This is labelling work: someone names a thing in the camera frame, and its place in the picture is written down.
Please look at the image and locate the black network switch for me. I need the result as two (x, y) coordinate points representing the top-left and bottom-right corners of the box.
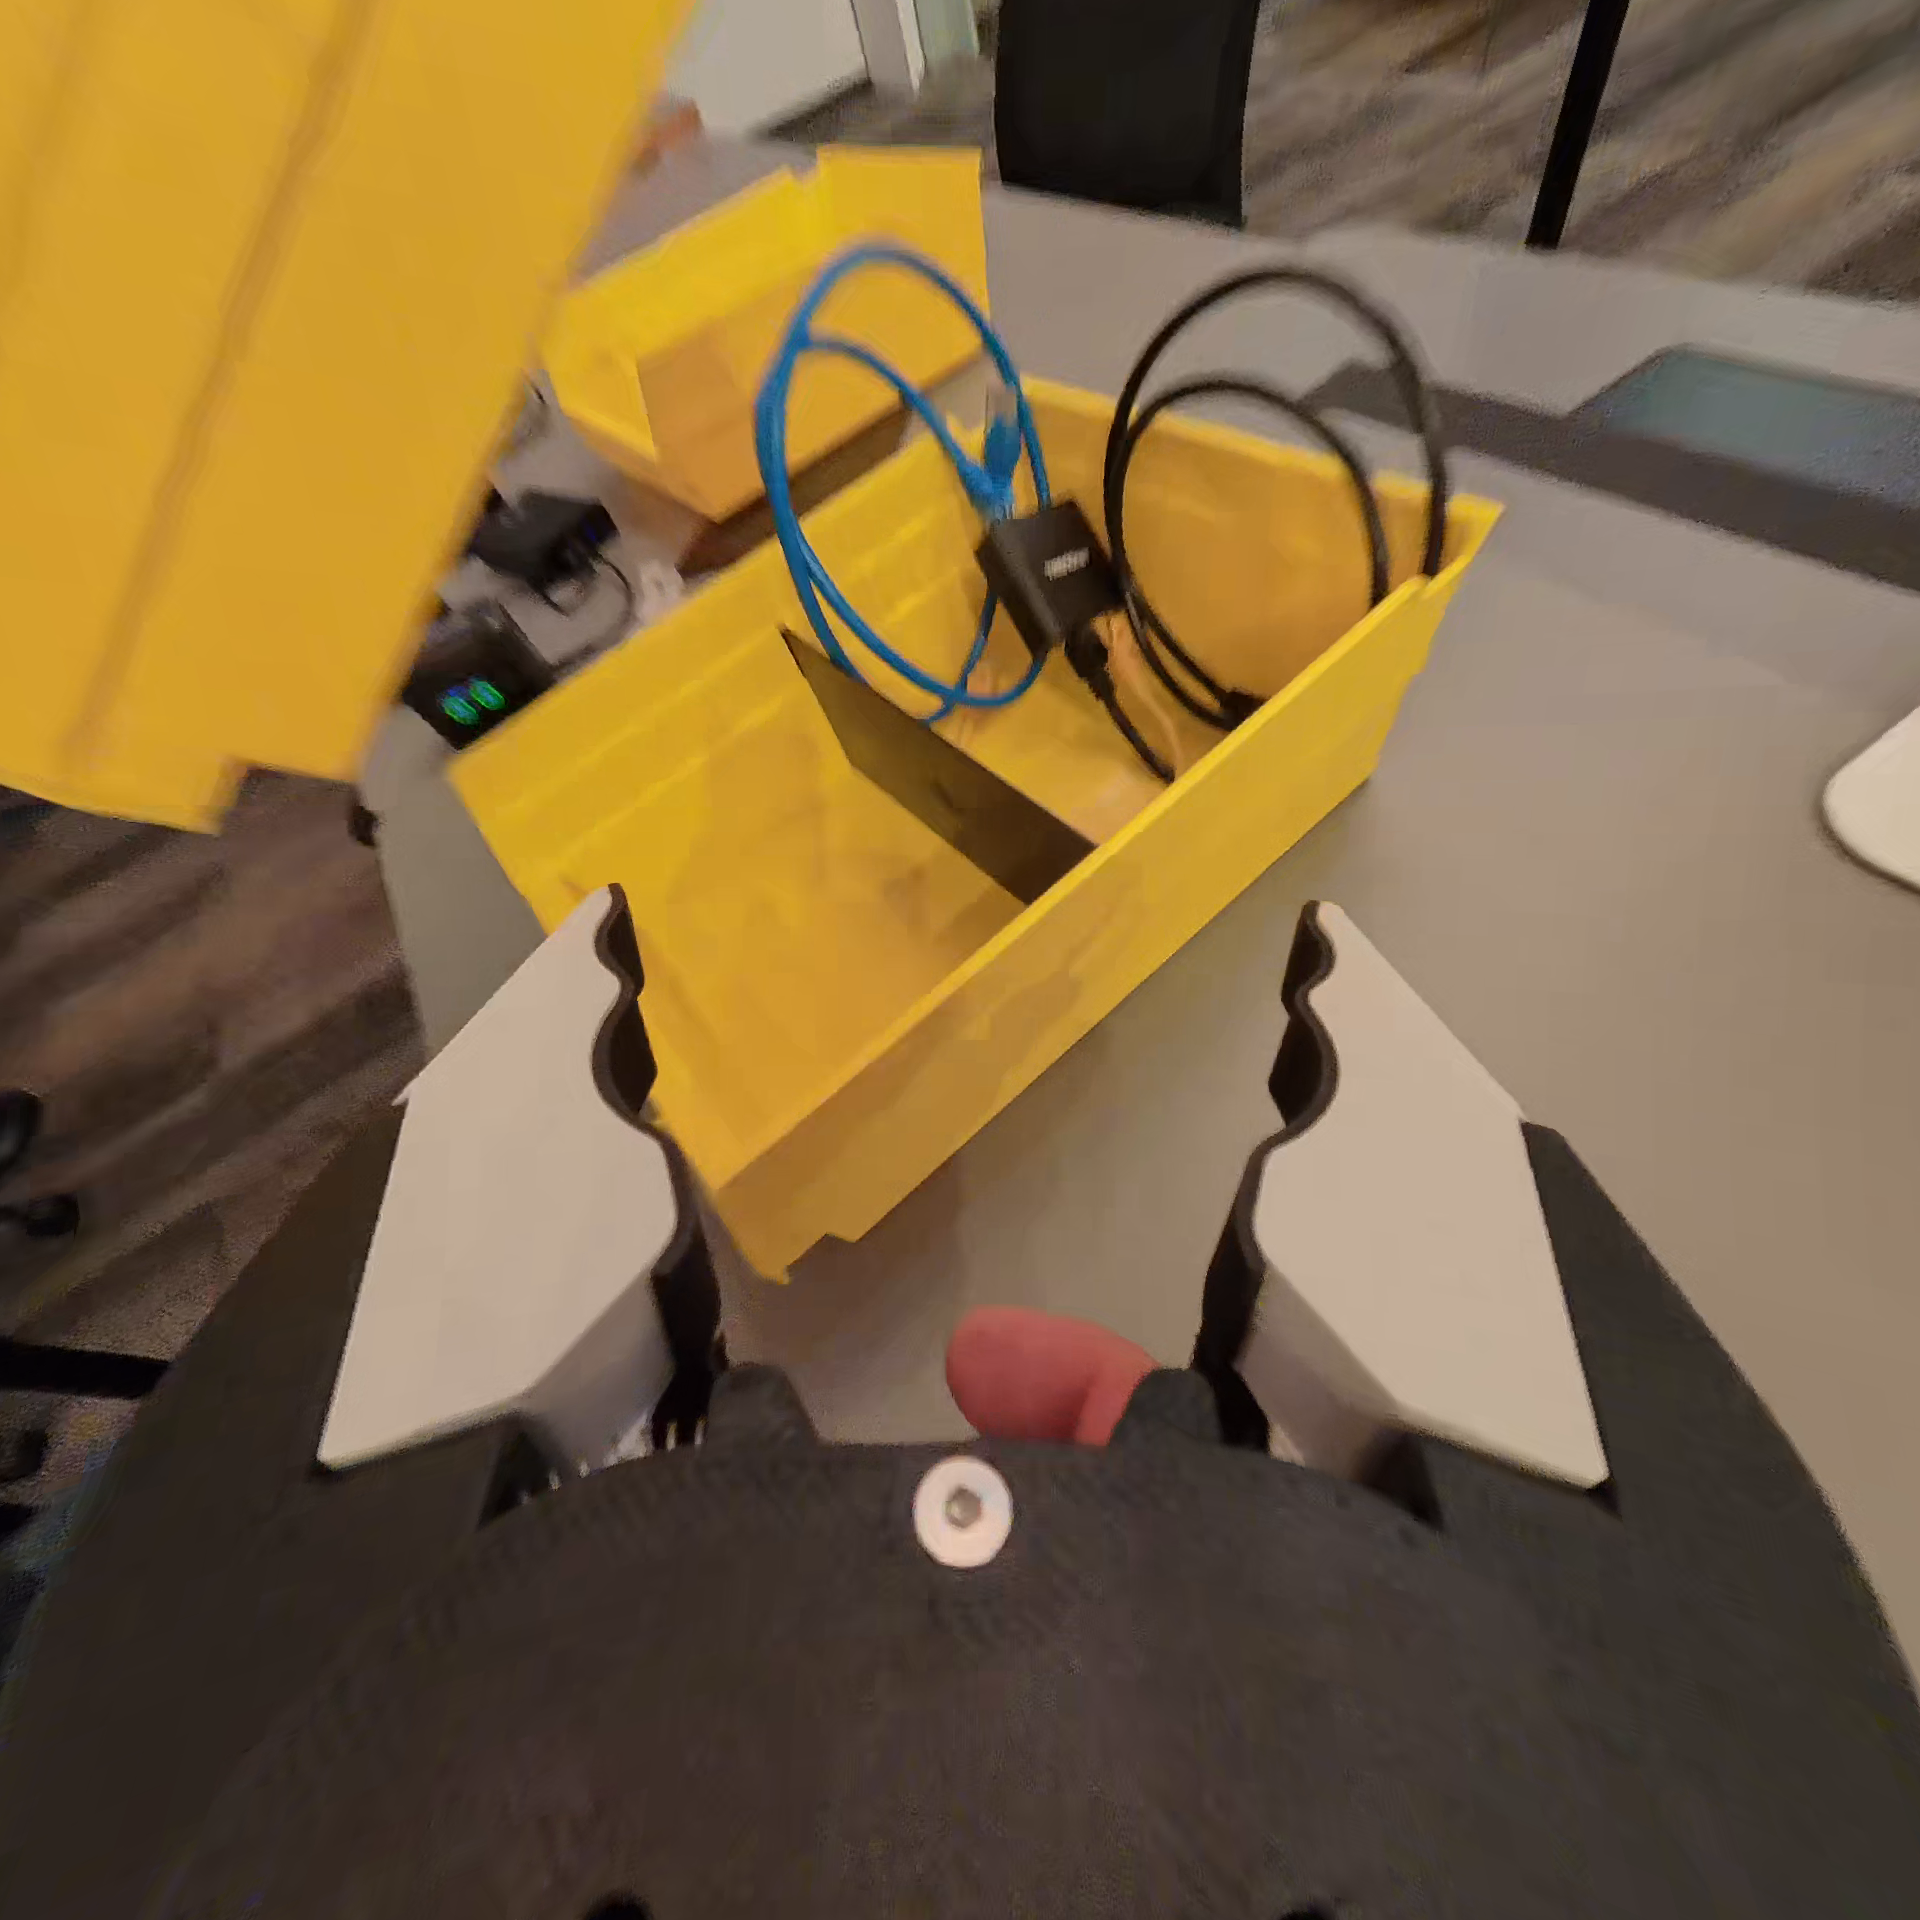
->
(976, 499), (1125, 657)

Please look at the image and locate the white document stand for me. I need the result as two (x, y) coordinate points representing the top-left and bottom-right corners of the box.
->
(1822, 704), (1920, 892)

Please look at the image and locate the black tape strip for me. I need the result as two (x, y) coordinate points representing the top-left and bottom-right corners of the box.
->
(1306, 346), (1920, 590)

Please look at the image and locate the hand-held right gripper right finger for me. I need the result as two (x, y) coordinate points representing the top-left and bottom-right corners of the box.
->
(1196, 901), (1612, 1489)

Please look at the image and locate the black ethernet cable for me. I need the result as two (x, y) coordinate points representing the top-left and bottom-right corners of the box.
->
(1068, 267), (1451, 785)

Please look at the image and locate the black bin divider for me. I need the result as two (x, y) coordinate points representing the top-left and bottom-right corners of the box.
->
(780, 626), (1102, 908)

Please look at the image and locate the black office chair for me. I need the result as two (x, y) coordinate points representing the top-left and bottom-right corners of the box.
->
(996, 0), (1264, 230)

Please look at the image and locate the yellow plastic bin with divider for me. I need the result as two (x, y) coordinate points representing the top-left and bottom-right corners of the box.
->
(449, 374), (1504, 1288)

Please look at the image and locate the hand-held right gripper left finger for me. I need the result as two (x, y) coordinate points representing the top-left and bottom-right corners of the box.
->
(317, 884), (722, 1472)

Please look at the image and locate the person's right hand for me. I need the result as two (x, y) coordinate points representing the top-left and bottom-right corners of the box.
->
(946, 1302), (1161, 1450)

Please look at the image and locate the blue ethernet cable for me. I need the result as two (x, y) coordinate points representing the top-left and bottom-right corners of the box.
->
(754, 248), (1056, 723)

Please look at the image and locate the black power adapter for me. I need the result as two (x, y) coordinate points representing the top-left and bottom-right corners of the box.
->
(476, 489), (621, 596)

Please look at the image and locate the black device with green lights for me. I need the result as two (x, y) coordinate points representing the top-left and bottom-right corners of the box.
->
(400, 603), (560, 750)

